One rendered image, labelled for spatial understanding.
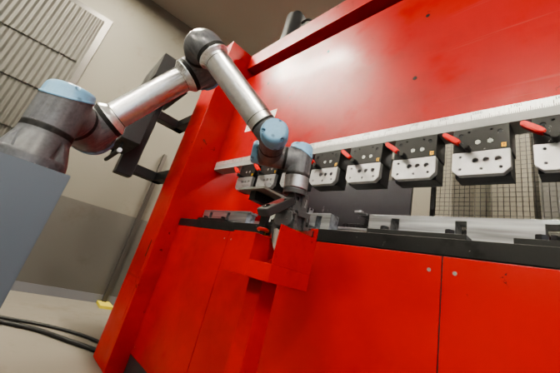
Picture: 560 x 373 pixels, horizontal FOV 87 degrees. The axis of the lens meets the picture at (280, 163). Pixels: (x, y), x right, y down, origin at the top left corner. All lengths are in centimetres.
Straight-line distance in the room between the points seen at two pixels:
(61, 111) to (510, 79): 128
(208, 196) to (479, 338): 171
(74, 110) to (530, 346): 113
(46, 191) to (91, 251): 290
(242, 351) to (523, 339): 62
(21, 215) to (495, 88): 133
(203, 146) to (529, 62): 176
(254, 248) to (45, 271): 301
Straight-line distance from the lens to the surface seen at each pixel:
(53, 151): 88
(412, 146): 117
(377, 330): 94
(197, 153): 212
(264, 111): 81
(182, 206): 205
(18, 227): 83
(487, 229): 101
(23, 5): 422
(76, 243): 370
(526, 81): 119
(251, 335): 90
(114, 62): 411
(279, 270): 82
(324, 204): 200
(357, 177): 122
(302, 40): 215
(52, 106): 90
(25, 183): 83
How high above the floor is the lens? 68
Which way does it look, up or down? 21 degrees up
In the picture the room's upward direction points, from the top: 15 degrees clockwise
